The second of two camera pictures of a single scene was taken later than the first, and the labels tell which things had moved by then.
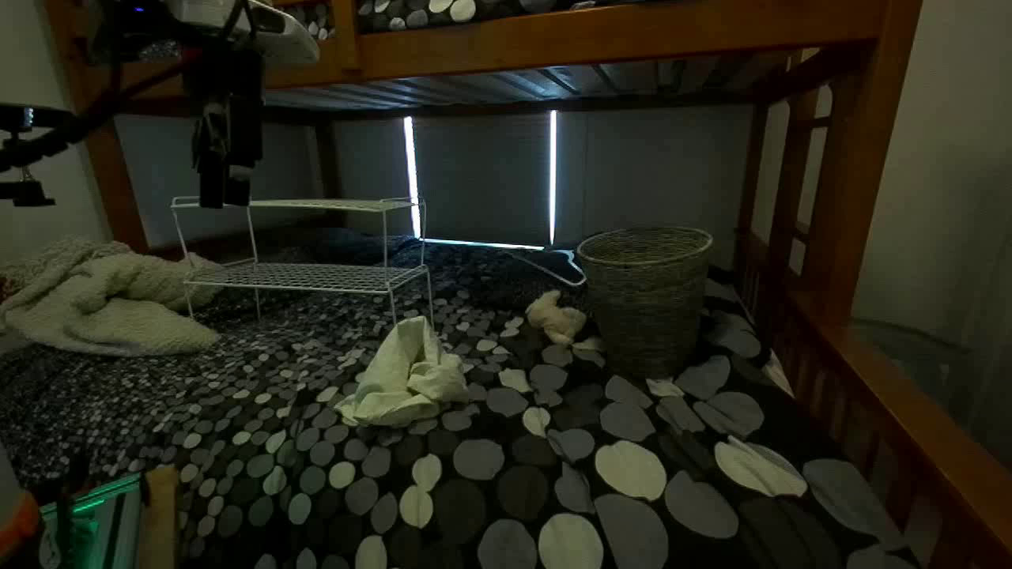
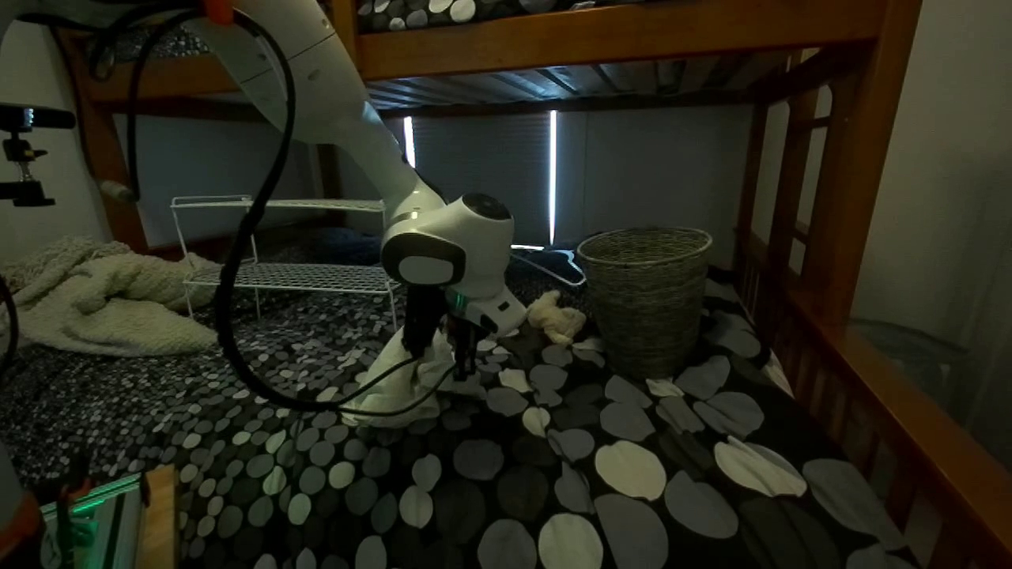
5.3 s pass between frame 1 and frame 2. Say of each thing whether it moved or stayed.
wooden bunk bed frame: stayed
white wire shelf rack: stayed
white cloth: stayed
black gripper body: moved
